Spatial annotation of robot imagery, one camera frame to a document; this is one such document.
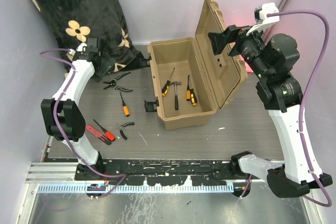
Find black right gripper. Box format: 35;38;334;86
207;20;270;80

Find black long nose pliers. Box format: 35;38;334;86
103;71;133;93

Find orange handle screwdriver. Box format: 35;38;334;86
186;75;191;101
120;92;130;117

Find tan plastic tool case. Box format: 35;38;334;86
148;0;248;130

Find small steel claw hammer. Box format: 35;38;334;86
169;81;182;111

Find short yellow black screwdriver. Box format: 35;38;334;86
190;80;197;106

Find long yellow black screwdriver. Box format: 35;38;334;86
161;68;175;97

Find red black screwdriver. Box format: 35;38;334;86
93;120;116;142

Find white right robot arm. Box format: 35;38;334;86
208;25;333;198

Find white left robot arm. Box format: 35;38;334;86
40;37;107;180

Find pink printed cloth bag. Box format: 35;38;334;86
241;58;254;73

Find black floral plush blanket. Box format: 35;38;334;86
32;0;144;74

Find small black pliers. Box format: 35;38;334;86
117;122;135;140

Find red utility knife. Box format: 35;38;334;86
86;125;112;145

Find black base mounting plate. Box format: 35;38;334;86
75;158;263;187

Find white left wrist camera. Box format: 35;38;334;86
66;42;87;62

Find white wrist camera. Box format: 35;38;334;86
247;2;280;35
66;42;87;62

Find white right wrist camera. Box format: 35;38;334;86
247;2;280;35

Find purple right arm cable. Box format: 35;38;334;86
240;10;332;206

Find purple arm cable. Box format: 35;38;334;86
39;48;127;198
240;10;332;206

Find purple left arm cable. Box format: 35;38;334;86
39;48;127;198

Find white slotted cable duct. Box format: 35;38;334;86
37;181;234;194

